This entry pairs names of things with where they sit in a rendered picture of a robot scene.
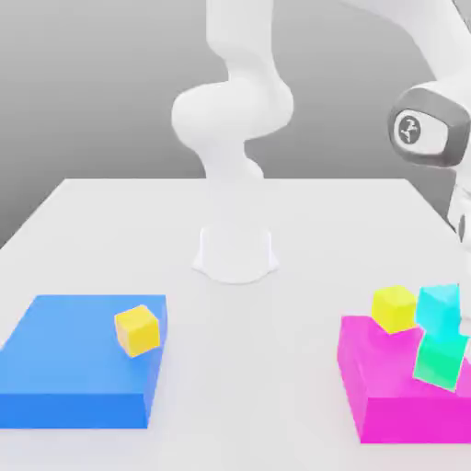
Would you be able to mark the small orange-yellow cube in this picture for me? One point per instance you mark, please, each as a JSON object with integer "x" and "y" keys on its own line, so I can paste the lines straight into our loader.
{"x": 138, "y": 331}

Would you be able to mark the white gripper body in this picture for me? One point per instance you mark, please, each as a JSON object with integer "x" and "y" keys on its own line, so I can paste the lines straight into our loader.
{"x": 466, "y": 294}

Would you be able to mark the small cyan cube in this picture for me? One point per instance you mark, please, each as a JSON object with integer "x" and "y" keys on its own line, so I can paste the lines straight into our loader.
{"x": 438, "y": 312}

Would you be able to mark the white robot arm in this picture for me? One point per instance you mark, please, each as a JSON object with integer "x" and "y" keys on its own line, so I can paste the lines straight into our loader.
{"x": 235, "y": 110}

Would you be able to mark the large blue box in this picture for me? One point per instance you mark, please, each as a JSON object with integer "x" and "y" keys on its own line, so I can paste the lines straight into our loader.
{"x": 70, "y": 360}

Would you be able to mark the large magenta box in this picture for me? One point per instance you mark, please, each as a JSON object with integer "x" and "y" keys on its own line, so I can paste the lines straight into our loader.
{"x": 386, "y": 390}

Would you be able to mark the small green cube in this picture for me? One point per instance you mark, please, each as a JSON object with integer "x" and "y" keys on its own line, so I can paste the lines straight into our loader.
{"x": 438, "y": 362}

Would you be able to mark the small yellow cube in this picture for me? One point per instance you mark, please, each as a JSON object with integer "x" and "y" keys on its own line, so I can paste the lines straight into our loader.
{"x": 393, "y": 309}

